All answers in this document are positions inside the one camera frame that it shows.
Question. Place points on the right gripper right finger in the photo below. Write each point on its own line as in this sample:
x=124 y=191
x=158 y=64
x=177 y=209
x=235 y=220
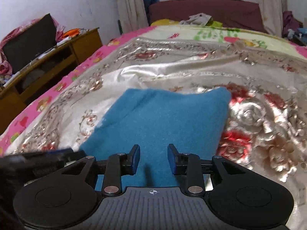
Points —
x=189 y=166

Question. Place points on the black television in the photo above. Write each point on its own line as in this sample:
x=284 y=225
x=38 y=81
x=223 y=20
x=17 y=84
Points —
x=21 y=49

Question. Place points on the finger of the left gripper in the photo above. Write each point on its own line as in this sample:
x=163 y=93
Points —
x=64 y=155

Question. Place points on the blue knit sweater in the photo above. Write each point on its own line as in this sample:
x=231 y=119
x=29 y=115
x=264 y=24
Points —
x=153 y=119

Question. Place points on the silver floral satin bedspread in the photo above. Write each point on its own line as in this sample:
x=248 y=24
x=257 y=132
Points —
x=255 y=180

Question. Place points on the dark red headboard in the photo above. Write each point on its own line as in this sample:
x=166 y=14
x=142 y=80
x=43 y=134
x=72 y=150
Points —
x=231 y=13

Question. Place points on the beige curtain left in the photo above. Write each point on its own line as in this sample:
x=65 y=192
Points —
x=132 y=15

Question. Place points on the wooden tv cabinet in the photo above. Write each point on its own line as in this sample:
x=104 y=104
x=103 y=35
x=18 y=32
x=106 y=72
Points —
x=44 y=72

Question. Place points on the clothes pile right corner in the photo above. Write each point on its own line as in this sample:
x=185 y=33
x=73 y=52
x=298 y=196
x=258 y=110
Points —
x=293 y=30

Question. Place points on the beige curtain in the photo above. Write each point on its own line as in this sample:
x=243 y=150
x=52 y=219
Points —
x=272 y=15
x=132 y=15

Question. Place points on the pink floral bed sheet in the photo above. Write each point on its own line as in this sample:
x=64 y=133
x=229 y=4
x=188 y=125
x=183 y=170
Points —
x=175 y=31

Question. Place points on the orange object on cabinet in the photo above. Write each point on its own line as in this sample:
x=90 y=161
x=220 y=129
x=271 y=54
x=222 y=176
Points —
x=70 y=33

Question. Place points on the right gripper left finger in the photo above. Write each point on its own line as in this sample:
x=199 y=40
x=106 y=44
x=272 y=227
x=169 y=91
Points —
x=118 y=165

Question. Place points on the crumpled cloth on bed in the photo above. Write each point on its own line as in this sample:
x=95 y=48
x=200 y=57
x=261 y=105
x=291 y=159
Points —
x=198 y=19

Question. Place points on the beige curtain right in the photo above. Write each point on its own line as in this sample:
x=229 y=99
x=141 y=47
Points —
x=272 y=15

